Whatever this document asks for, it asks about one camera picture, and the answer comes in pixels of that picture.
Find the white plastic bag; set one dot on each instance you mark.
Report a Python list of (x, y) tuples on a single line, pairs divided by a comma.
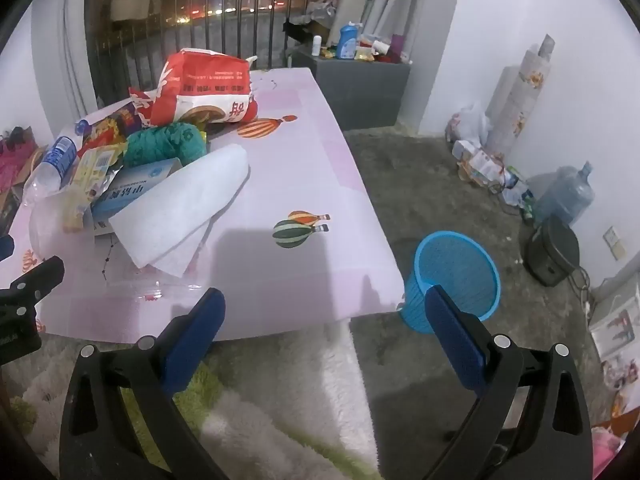
[(470, 122)]

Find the blue water jug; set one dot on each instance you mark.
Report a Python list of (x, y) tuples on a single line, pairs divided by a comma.
[(565, 195)]

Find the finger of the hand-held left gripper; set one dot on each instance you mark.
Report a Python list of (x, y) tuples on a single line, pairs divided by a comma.
[(35, 277), (4, 249)]

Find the red white printed bag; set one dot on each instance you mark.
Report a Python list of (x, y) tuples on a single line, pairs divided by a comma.
[(210, 85)]

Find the pink cloth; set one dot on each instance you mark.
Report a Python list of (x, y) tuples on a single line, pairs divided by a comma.
[(607, 450)]

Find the blue detergent bottle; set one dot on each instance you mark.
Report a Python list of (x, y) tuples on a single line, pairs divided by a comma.
[(346, 42)]

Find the clear water bottle blue label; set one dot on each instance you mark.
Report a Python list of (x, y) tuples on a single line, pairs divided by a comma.
[(52, 162)]

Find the tall printed wallpaper roll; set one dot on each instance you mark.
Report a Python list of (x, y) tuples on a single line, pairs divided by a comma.
[(530, 85)]

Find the blue white carton box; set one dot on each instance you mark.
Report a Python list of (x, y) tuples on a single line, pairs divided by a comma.
[(135, 185)]

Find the white paper towel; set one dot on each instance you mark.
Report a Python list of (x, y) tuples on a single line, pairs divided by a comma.
[(175, 205)]

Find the pink printed tablecloth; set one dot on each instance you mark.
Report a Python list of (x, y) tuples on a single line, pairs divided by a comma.
[(300, 170)]

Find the wall socket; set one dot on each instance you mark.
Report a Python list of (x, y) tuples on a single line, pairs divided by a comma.
[(615, 242)]

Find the purple cup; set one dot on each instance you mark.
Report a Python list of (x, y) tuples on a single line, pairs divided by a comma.
[(397, 47)]

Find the pile of snack packets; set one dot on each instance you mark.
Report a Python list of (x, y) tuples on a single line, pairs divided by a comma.
[(367, 52)]

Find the short printed wallpaper roll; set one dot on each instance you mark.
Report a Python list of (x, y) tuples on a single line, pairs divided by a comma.
[(502, 90)]

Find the white appliance with stickers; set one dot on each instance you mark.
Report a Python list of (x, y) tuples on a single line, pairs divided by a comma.
[(617, 330)]

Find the black rice cooker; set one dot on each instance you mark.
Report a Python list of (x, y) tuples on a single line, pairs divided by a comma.
[(550, 250)]

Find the small white bottle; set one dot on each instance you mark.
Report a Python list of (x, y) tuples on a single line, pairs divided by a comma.
[(316, 45)]

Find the teal crocheted cloth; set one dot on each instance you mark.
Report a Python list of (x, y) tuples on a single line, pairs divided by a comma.
[(165, 142)]

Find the metal balcony railing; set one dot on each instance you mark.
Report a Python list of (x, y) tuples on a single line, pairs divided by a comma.
[(200, 25)]

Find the pink bag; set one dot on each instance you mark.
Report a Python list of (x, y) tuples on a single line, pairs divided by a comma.
[(12, 155)]

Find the yellow snack packet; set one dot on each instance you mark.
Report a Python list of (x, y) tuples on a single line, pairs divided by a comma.
[(87, 175)]

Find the grey leaning rolls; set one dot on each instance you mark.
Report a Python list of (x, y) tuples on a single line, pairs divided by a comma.
[(385, 0)]

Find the blue mesh wastebasket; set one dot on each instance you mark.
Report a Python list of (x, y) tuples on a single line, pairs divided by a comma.
[(457, 270)]

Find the grey cabinet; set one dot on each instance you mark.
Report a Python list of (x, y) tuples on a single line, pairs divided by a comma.
[(360, 85)]

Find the purple yellow noodle packet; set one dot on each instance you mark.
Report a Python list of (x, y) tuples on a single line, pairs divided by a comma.
[(107, 130)]

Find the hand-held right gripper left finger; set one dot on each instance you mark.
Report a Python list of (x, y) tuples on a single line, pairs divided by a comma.
[(192, 340)]

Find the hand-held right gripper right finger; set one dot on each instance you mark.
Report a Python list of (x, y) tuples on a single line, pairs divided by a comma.
[(457, 345)]

